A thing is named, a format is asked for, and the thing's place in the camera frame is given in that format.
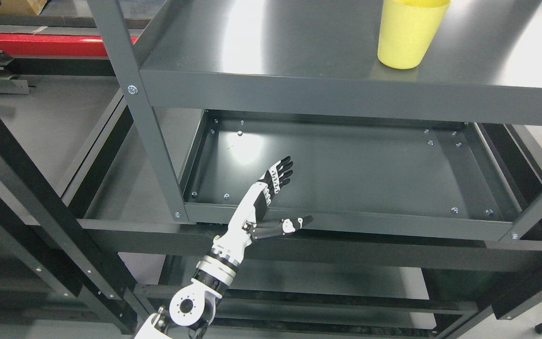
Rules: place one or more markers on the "red metal beam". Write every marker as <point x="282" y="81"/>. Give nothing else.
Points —
<point x="24" y="44"/>

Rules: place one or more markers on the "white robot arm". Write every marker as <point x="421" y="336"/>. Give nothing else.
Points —
<point x="194" y="306"/>

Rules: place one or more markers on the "dark metal shelf rack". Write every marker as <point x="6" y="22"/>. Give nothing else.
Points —
<point x="252" y="164"/>

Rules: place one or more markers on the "yellow plastic cup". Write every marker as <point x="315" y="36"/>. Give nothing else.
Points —
<point x="407" y="29"/>

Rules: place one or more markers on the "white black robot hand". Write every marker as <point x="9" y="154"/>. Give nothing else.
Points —
<point x="247" y="225"/>

